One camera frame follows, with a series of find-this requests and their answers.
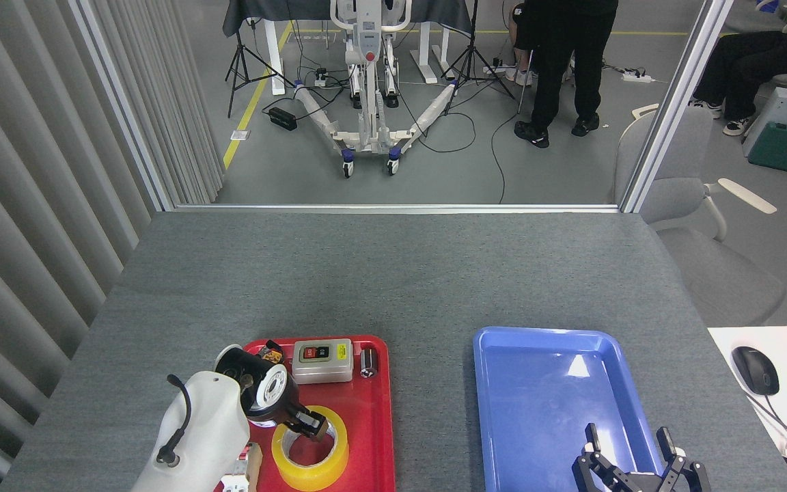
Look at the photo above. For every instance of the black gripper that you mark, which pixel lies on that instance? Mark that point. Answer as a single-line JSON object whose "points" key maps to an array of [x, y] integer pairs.
{"points": [[641, 483], [277, 415]]}

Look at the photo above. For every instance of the yellow tape roll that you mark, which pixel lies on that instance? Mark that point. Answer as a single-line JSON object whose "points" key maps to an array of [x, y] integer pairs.
{"points": [[311, 475]]}

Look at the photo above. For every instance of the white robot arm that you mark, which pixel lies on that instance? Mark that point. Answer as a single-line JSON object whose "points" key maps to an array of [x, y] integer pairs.
{"points": [[202, 437]]}

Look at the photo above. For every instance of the red plastic tray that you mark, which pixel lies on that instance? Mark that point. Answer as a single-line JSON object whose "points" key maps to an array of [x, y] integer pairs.
{"points": [[366, 424]]}

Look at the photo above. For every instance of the white circuit breaker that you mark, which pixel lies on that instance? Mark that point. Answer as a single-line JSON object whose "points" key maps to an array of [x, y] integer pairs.
{"points": [[251, 468]]}

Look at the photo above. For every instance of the orange push button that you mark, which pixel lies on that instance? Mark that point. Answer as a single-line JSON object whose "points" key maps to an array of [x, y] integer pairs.
{"points": [[272, 354]]}

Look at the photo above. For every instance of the black silver knob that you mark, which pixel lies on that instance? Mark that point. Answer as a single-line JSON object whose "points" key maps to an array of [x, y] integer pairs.
{"points": [[368, 362]]}

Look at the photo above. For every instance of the blue plastic tray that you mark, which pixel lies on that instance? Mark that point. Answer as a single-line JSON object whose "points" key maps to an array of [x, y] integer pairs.
{"points": [[530, 410]]}

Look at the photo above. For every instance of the black computer mouse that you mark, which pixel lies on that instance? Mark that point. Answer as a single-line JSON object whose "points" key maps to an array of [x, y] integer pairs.
{"points": [[755, 371]]}

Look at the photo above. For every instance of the grey office chair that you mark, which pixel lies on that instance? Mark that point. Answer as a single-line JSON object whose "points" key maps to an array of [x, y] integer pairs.
{"points": [[714, 266]]}

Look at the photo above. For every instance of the white floor plate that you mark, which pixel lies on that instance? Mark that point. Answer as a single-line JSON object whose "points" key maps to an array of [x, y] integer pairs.
{"points": [[240, 135]]}

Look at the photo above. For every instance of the black power adapter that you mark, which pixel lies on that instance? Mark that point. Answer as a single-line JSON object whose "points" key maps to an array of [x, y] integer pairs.
{"points": [[283, 118]]}

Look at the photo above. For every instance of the white stand on wheels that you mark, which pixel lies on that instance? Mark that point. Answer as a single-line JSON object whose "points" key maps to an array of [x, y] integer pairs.
{"points": [[369, 102]]}

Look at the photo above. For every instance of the grey pleated curtain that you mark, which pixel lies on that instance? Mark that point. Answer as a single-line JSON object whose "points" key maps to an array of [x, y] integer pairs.
{"points": [[24, 205]]}

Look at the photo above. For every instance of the black tripod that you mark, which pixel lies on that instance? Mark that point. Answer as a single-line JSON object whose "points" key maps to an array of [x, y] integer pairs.
{"points": [[239, 65], [472, 61]]}

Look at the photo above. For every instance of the white power strip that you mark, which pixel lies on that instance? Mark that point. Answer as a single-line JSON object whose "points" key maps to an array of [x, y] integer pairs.
{"points": [[637, 78]]}

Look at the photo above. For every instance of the person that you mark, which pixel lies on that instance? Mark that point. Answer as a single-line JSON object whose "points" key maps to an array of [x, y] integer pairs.
{"points": [[520, 74], [561, 61], [755, 65]]}

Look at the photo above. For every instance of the grey switch box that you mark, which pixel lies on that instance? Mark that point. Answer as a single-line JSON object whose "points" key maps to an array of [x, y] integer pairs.
{"points": [[322, 367]]}

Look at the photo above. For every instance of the silver frame rail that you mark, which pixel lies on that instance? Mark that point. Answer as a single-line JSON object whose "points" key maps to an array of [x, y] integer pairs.
{"points": [[393, 208]]}

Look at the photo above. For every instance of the silver frame post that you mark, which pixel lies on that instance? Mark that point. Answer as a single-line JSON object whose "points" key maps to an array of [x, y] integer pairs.
{"points": [[120, 102], [677, 102]]}

